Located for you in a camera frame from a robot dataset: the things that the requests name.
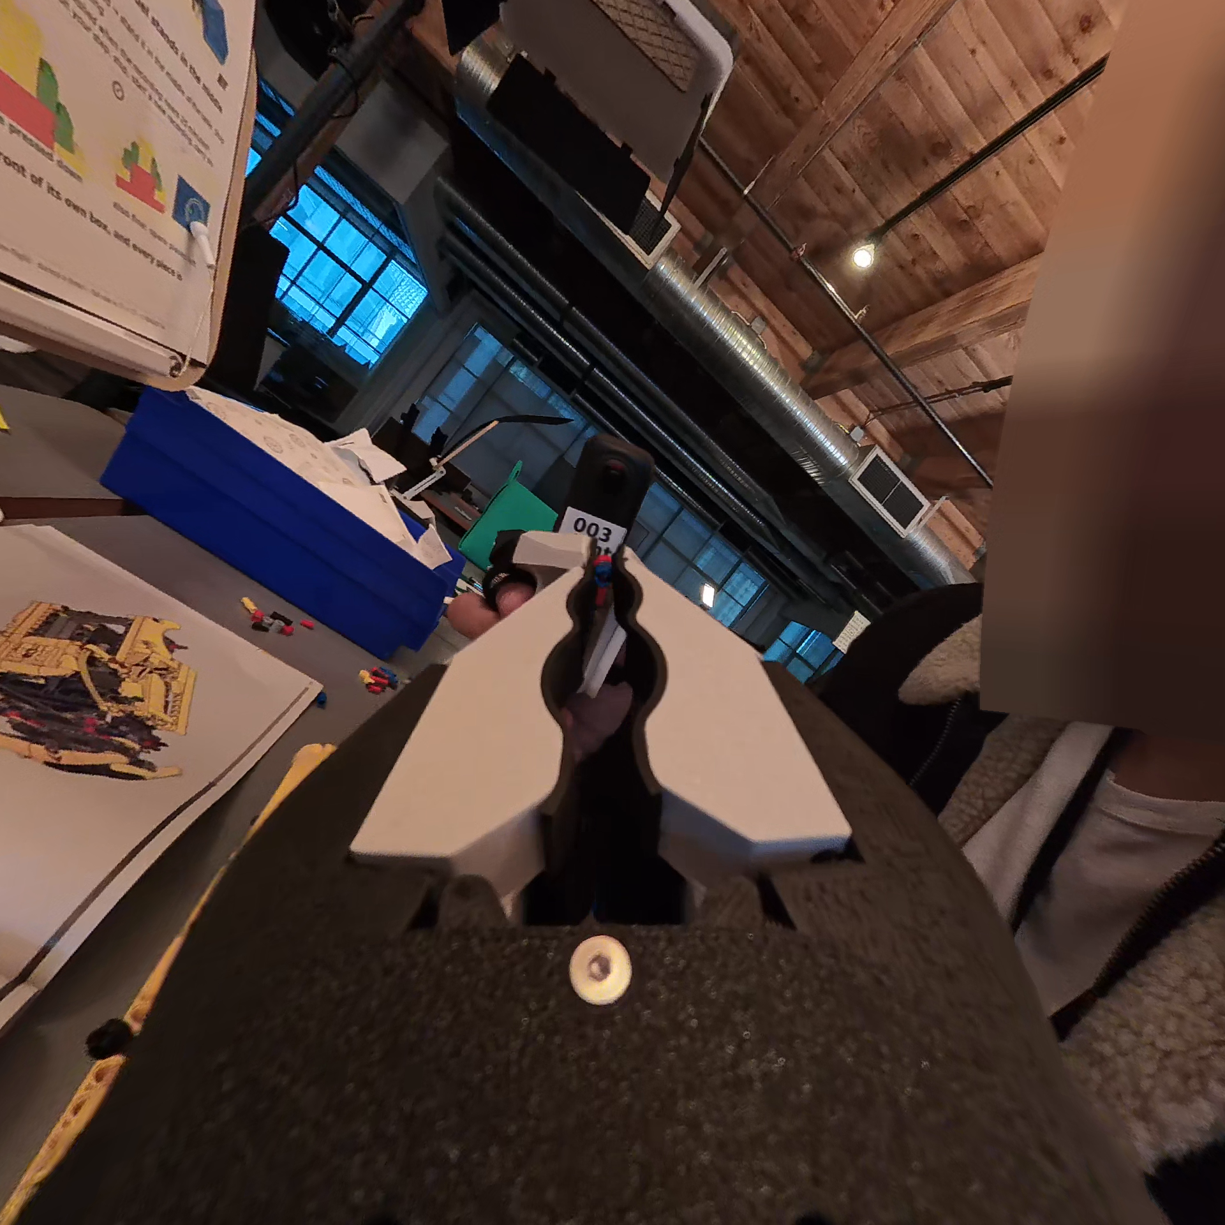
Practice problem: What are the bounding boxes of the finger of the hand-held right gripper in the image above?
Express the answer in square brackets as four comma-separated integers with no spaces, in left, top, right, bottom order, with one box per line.
[515,532,596,578]

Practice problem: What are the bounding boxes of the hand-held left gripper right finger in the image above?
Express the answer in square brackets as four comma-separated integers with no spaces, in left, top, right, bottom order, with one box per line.
[619,554,851,906]

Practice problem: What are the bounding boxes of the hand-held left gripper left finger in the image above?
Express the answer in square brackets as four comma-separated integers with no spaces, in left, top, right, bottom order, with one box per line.
[349,560,588,900]

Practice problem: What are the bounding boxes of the pile of small coloured pins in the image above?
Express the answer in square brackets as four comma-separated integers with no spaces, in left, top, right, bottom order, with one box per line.
[239,594,405,697]

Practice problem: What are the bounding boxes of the wooden metal jointed arm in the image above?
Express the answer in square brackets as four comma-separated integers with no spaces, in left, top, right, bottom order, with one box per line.
[395,413,578,500]

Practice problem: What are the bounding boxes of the person's right hand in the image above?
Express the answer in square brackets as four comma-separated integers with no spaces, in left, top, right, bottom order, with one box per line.
[448,586,637,758]

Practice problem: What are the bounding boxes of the green plastic board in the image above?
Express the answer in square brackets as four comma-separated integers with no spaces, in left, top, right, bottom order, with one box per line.
[457,460,563,578]

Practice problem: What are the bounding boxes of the tall paned window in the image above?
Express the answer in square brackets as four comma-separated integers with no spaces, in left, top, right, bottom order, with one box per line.
[410,326,849,684]

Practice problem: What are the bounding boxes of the white air vent grille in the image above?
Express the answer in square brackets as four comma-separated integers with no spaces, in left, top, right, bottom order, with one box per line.
[625,189,684,272]
[848,444,932,535]

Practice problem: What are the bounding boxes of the crumpled white printed bags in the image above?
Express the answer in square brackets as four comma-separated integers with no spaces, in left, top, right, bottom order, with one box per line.
[186,388,453,578]

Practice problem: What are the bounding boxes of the open instruction booklet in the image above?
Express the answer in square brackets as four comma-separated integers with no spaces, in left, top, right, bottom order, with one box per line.
[0,523,324,1032]

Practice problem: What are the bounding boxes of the blue plastic bin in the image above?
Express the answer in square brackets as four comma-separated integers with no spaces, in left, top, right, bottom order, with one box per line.
[99,388,467,662]

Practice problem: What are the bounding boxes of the large paned window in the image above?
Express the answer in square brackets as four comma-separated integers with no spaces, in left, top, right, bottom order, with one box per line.
[246,81,431,372]

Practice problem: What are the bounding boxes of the wooden document stand with sheet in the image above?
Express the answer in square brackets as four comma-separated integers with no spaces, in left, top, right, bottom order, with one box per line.
[0,0,260,392]

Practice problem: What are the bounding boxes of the yellow toy car model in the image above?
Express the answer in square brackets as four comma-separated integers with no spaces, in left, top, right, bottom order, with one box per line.
[0,741,337,1225]

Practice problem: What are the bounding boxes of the white printed instruction sheet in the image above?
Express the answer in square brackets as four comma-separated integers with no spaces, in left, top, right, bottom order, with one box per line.
[0,0,256,361]

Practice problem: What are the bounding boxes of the silver ventilation duct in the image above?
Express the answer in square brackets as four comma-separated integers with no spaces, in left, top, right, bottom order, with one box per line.
[457,36,980,587]

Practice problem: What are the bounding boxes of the black metal post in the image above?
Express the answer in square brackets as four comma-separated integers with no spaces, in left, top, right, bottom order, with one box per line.
[243,0,426,217]

